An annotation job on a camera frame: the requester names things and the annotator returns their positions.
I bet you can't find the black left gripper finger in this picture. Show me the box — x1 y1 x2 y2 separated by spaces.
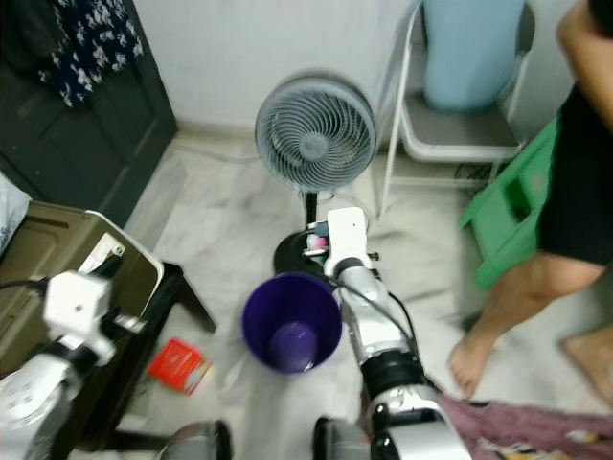
139 278 166 332

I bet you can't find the small pink ball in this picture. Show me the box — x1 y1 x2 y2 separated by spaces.
305 233 331 258

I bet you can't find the black stand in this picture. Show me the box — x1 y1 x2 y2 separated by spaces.
101 261 219 451

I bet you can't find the small red box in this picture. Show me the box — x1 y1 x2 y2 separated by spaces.
147 337 212 396

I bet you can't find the purple plastic bin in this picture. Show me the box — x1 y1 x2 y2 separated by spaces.
241 273 346 375

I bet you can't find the grey standing fan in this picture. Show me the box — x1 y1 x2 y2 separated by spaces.
254 75 379 279

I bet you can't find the silver robot left leg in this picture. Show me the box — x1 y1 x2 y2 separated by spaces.
158 422 231 460

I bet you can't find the white printed plastic bag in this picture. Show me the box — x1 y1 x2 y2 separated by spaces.
0 172 32 252

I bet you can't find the white metal chair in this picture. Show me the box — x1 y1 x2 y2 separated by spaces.
378 0 537 217

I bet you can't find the green plastic stool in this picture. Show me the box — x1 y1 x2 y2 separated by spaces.
460 120 561 288

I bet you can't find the light blue cushion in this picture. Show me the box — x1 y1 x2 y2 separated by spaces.
423 0 528 111

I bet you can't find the dark floral garment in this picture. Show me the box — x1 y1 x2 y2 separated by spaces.
38 0 145 108

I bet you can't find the purple cartoon print blanket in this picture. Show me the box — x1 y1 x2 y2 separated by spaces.
359 388 613 460

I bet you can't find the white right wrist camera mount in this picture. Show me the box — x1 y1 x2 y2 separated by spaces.
326 206 373 274

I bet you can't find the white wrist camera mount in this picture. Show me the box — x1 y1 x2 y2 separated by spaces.
46 271 113 348
326 206 373 274

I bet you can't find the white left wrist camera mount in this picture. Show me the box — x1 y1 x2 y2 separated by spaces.
46 271 113 348

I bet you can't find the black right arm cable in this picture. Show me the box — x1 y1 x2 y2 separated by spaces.
330 268 420 360

